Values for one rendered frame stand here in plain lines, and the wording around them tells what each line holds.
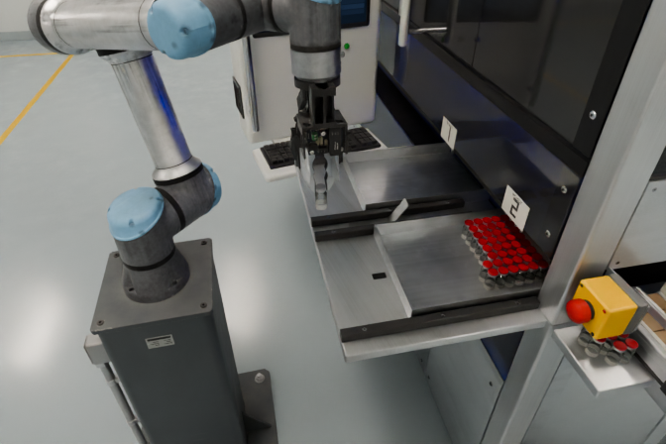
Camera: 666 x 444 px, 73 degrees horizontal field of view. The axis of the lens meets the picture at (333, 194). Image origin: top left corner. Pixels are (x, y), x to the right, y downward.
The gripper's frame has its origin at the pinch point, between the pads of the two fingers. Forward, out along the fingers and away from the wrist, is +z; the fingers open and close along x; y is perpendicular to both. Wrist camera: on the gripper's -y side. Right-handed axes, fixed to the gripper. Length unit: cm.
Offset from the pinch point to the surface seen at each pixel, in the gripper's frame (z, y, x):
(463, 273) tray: 25.5, 2.6, 30.0
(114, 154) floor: 95, -239, -105
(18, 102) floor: 86, -348, -201
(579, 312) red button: 14.8, 26.6, 37.0
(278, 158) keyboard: 26, -63, -3
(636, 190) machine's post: -4, 21, 45
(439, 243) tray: 24.8, -7.5, 28.8
